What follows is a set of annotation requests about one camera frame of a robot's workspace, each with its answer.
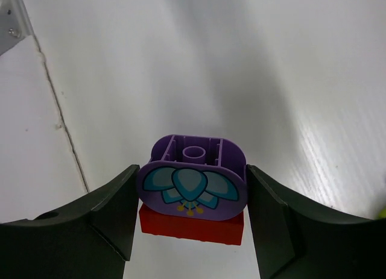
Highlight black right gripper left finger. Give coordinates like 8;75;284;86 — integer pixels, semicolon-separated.
1;165;139;278

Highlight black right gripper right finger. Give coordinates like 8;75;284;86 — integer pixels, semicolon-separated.
246;165;385;278

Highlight red rectangular lego brick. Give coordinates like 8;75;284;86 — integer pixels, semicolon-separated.
139;205;244;246

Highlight purple flower lego brick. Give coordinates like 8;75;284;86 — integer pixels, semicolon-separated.
136;134;248;221

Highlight aluminium table edge rail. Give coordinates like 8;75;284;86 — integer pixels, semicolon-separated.
0;0;34;55

